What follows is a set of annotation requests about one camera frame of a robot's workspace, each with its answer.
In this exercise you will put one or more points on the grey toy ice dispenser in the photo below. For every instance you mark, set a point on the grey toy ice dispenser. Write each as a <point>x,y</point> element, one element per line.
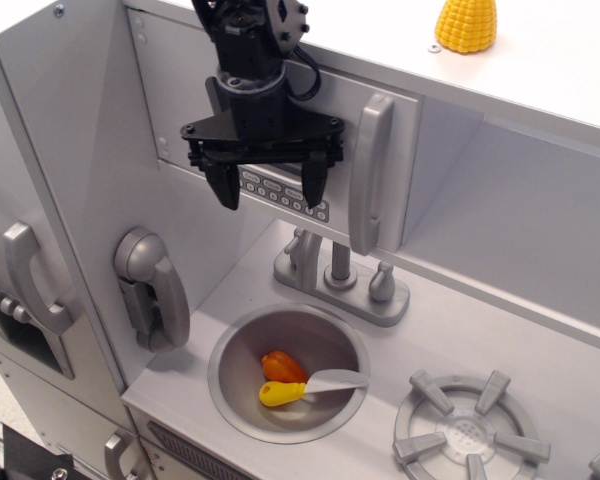
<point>25,334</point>

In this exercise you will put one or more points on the yellow handled toy knife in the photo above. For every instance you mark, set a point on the yellow handled toy knife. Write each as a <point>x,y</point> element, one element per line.
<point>275,393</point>

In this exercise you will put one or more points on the grey toy microwave door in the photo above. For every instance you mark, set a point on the grey toy microwave door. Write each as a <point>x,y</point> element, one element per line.
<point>365,200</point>

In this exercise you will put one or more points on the grey round toy sink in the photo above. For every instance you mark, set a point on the grey round toy sink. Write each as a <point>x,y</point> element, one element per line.
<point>286,343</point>

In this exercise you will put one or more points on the yellow toy corn cob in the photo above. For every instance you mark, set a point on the yellow toy corn cob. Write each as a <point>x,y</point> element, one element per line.
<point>467,26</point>

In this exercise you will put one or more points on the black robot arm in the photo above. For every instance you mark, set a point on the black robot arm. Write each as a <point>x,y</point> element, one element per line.
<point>253,41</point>

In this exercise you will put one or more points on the grey toy stove burner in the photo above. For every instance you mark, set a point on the grey toy stove burner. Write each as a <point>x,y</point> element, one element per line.
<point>461,427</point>

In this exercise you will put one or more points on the grey fridge door handle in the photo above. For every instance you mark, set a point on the grey fridge door handle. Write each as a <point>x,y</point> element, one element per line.
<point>21,245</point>

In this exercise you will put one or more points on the orange toy pepper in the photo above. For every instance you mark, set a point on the orange toy pepper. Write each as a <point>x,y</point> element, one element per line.
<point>279,366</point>

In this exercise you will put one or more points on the grey oven door handle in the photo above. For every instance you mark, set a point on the grey oven door handle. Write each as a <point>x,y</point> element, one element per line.
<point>114,449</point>

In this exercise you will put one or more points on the grey toy wall phone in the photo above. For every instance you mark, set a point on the grey toy wall phone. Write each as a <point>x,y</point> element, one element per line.
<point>152,291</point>

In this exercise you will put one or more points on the grey toy faucet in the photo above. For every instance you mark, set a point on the grey toy faucet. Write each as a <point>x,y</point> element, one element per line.
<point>374,295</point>

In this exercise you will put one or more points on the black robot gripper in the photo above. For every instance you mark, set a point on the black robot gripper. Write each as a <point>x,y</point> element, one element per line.
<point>265,127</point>

